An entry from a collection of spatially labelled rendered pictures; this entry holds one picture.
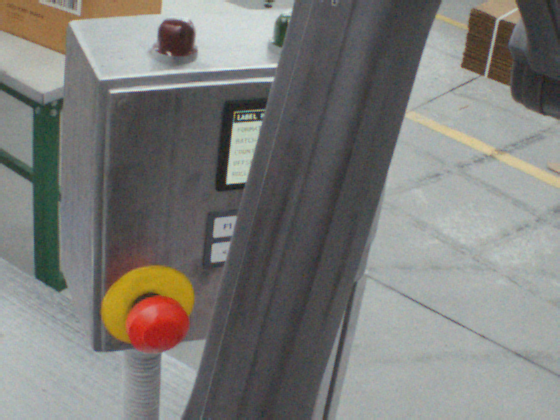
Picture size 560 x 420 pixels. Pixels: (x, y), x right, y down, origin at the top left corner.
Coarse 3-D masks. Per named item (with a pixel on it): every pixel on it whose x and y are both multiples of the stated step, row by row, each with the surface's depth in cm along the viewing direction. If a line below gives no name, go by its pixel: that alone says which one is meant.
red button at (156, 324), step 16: (144, 304) 55; (160, 304) 55; (176, 304) 56; (128, 320) 55; (144, 320) 55; (160, 320) 55; (176, 320) 55; (128, 336) 55; (144, 336) 55; (160, 336) 55; (176, 336) 56; (144, 352) 56; (160, 352) 56
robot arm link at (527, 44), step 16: (528, 0) 58; (544, 0) 57; (528, 16) 61; (544, 16) 59; (528, 32) 63; (544, 32) 61; (512, 48) 70; (528, 48) 66; (544, 48) 64; (528, 64) 71; (544, 64) 67; (512, 80) 72; (528, 80) 71; (512, 96) 74; (528, 96) 72
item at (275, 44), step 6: (288, 12) 55; (276, 18) 55; (282, 18) 54; (288, 18) 54; (276, 24) 54; (282, 24) 54; (276, 30) 54; (282, 30) 54; (270, 36) 56; (276, 36) 54; (282, 36) 54; (270, 42) 55; (276, 42) 55; (282, 42) 54; (270, 48) 55; (276, 48) 54; (276, 54) 55
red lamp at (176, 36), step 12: (168, 24) 51; (180, 24) 51; (192, 24) 52; (168, 36) 51; (180, 36) 51; (192, 36) 52; (156, 48) 52; (168, 48) 51; (180, 48) 51; (192, 48) 52; (156, 60) 52; (168, 60) 52; (180, 60) 52; (192, 60) 52
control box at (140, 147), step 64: (128, 64) 51; (192, 64) 52; (256, 64) 53; (64, 128) 59; (128, 128) 51; (192, 128) 52; (64, 192) 61; (128, 192) 53; (192, 192) 55; (64, 256) 64; (128, 256) 55; (192, 256) 57; (192, 320) 60
